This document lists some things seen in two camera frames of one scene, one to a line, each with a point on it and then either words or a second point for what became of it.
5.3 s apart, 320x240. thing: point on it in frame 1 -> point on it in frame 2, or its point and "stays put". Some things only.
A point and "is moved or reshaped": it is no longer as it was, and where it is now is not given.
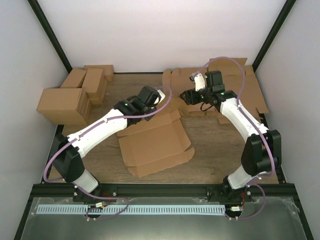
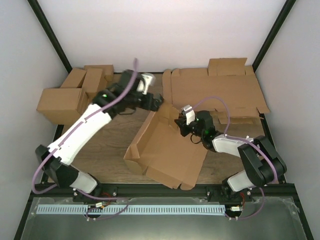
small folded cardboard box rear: x=107 y=71 stays put
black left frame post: x=38 y=9 stays put
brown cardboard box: x=157 y=142 is moved or reshaped
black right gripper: x=191 y=96 -> x=181 y=124
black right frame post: x=287 y=8 stays put
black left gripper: x=148 y=117 -> x=155 y=105
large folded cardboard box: x=65 y=106 stays put
